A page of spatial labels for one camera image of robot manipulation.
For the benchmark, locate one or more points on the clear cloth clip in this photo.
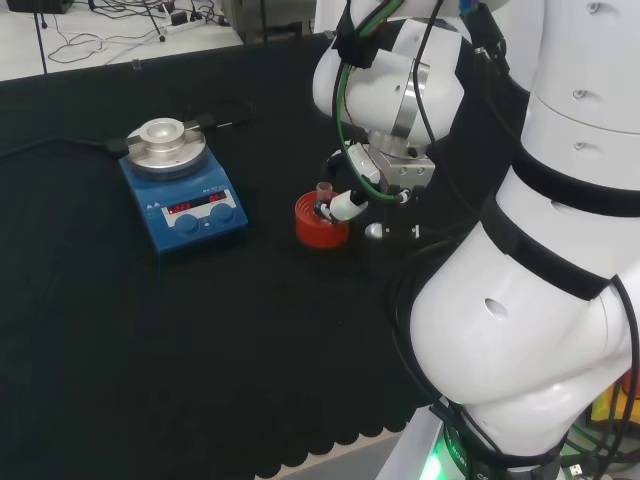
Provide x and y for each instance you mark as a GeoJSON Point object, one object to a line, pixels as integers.
{"type": "Point", "coordinates": [328, 34]}
{"type": "Point", "coordinates": [136, 65]}

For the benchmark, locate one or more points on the black box on floor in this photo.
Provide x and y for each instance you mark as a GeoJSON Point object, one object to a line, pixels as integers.
{"type": "Point", "coordinates": [40, 6]}

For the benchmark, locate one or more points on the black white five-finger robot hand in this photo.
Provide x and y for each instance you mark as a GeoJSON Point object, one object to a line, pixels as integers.
{"type": "Point", "coordinates": [402, 210]}

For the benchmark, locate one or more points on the silver usb plug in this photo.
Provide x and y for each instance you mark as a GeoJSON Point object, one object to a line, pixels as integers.
{"type": "Point", "coordinates": [577, 469]}

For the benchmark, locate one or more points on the white power strip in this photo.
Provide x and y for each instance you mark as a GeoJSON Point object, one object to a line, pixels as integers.
{"type": "Point", "coordinates": [187, 26]}

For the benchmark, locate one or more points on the black bench cloth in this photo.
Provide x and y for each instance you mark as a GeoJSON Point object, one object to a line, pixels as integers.
{"type": "Point", "coordinates": [200, 350]}

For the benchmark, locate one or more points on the blue thin pole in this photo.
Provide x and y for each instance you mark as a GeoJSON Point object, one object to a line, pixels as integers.
{"type": "Point", "coordinates": [41, 45]}

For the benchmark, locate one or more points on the black tripod leg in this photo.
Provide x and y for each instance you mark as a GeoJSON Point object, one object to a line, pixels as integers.
{"type": "Point", "coordinates": [156, 25]}

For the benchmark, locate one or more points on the grey metal cabinet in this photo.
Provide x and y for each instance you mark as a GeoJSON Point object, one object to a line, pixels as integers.
{"type": "Point", "coordinates": [270, 20]}

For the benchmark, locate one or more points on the yellow stop button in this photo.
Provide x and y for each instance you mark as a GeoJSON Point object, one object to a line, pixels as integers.
{"type": "Point", "coordinates": [602, 407]}

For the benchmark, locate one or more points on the clear glass round-bottom flask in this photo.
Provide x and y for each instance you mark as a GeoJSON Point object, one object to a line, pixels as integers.
{"type": "Point", "coordinates": [324, 192]}

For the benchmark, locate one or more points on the blue-base heater with steel plate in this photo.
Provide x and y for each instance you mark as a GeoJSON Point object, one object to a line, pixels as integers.
{"type": "Point", "coordinates": [200, 230]}

